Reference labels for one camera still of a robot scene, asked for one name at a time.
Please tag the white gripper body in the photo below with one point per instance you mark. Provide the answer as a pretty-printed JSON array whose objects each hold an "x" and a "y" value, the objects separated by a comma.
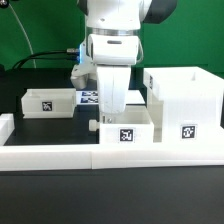
[{"x": 113, "y": 57}]

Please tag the white front drawer box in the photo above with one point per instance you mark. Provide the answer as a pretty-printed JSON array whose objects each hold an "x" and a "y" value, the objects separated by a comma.
[{"x": 134, "y": 125}]

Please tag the white drawer box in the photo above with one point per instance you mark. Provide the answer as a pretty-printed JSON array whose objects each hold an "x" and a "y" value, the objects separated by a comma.
[
  {"x": 49, "y": 103},
  {"x": 134, "y": 125}
]

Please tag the white drawer cabinet frame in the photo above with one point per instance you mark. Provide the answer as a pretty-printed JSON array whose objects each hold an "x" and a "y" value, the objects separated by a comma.
[{"x": 185, "y": 104}]

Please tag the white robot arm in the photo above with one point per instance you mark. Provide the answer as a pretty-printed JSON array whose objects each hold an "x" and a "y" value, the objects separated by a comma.
[{"x": 115, "y": 18}]

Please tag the white rear drawer box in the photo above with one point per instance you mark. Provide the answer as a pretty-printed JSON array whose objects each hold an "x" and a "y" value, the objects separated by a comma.
[{"x": 49, "y": 103}]

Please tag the white U-shaped boundary frame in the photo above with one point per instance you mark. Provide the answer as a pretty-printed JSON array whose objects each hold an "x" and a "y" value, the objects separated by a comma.
[{"x": 96, "y": 156}]

